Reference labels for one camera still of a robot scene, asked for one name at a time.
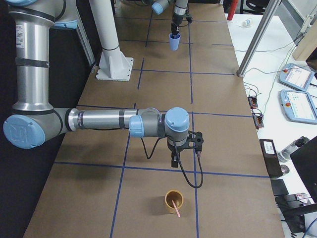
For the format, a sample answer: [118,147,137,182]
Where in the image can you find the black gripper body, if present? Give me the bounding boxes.
[167,137,188,159]
[172,13,183,26]

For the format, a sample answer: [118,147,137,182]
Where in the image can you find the blue ribbed paper cup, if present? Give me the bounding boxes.
[168,33,181,51]

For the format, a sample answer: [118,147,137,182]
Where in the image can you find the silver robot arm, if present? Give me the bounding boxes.
[3,0,191,168]
[151,0,188,39]

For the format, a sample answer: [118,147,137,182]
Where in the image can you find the orange paper cup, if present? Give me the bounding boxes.
[164,189,184,213]

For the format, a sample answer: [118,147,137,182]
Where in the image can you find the red cylinder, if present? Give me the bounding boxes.
[227,0,238,21]

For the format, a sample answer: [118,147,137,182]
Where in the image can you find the plastic bottle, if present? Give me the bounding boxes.
[242,18,253,27]

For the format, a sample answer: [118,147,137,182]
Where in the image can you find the lower small circuit board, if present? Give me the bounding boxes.
[252,113,264,129]

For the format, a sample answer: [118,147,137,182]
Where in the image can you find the small circuit board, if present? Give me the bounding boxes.
[248,96,258,109]
[252,113,264,129]

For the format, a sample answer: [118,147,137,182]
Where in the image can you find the upper small circuit board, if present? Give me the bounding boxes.
[248,96,258,109]

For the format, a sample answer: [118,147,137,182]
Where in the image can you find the black power box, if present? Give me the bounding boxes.
[259,139,283,179]

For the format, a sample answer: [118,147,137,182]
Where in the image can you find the upper teach pendant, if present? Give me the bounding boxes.
[279,63,315,92]

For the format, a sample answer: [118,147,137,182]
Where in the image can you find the teach pendant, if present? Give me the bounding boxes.
[279,63,315,92]
[279,90,317,124]

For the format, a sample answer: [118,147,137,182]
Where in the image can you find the black monitor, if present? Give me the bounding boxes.
[291,140,317,202]

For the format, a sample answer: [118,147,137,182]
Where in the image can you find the lower teach pendant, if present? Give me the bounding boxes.
[279,90,317,124]

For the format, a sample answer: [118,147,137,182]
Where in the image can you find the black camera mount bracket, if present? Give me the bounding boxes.
[186,131,204,154]

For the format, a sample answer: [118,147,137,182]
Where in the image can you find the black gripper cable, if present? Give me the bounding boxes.
[140,137,204,188]

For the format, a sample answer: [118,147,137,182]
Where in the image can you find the white camera stand pedestal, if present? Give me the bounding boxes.
[89,0,134,81]

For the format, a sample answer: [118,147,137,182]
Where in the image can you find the aluminium frame post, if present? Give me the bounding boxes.
[237,0,281,77]

